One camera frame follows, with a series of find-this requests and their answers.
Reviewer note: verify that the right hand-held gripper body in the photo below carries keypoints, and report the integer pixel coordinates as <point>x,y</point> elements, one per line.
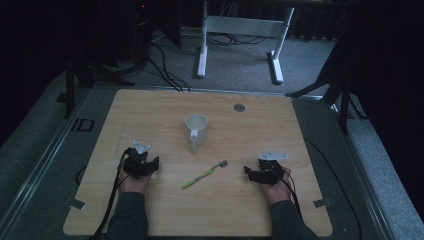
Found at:
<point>268,168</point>

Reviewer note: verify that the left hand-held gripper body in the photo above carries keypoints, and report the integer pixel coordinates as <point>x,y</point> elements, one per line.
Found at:
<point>137,160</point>

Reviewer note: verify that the green toothbrush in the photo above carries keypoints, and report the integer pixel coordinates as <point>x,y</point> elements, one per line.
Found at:
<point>204,174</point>

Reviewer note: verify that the white cup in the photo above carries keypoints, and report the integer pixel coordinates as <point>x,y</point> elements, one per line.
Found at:
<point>196,129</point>

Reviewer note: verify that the person's left hand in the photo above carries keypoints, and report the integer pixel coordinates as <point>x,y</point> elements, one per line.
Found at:
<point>133,181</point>

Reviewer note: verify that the person's right hand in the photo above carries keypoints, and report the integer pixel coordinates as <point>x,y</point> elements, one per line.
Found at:
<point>279,190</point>

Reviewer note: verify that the grey tape strip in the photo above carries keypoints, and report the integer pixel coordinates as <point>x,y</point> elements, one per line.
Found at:
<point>322,202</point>
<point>74,203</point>

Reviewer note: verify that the small dark round coin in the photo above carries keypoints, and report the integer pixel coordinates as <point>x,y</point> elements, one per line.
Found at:
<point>239,107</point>

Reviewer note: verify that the black stand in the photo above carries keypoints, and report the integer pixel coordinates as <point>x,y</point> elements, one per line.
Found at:
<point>333,83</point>
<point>90,63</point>

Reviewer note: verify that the white metal table frame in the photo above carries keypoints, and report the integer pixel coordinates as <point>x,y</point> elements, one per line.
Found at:
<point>240,40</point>

